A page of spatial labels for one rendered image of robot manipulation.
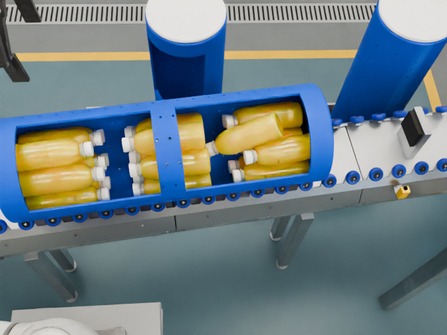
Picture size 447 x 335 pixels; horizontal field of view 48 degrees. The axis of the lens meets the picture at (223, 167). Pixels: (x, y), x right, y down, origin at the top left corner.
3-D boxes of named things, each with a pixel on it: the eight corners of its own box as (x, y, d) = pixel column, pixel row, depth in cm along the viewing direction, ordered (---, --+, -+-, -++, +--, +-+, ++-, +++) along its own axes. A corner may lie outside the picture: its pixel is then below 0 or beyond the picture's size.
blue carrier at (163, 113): (317, 193, 156) (343, 157, 129) (23, 235, 145) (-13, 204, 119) (297, 112, 166) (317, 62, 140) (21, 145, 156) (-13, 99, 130)
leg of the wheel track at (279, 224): (282, 240, 247) (306, 185, 192) (271, 242, 246) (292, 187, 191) (279, 229, 250) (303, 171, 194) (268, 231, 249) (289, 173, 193)
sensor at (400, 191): (406, 198, 161) (411, 191, 156) (397, 199, 160) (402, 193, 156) (398, 176, 164) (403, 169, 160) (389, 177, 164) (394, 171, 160)
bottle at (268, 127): (271, 111, 133) (204, 137, 140) (281, 137, 134) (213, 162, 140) (277, 110, 140) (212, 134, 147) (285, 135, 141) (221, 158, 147)
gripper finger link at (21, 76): (14, 52, 83) (14, 56, 83) (30, 78, 90) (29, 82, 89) (-3, 53, 83) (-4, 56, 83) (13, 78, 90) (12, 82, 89)
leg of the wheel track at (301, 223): (289, 268, 241) (316, 219, 185) (277, 270, 240) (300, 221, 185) (286, 256, 243) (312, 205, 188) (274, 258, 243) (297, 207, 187)
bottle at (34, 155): (2, 167, 126) (84, 157, 129) (2, 140, 129) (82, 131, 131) (12, 177, 133) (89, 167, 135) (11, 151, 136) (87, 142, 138)
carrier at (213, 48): (161, 117, 259) (159, 166, 246) (146, -17, 182) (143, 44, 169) (217, 117, 261) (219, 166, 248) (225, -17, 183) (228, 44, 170)
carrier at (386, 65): (390, 139, 259) (346, 106, 268) (471, 15, 181) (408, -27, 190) (355, 174, 249) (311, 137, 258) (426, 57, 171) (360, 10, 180)
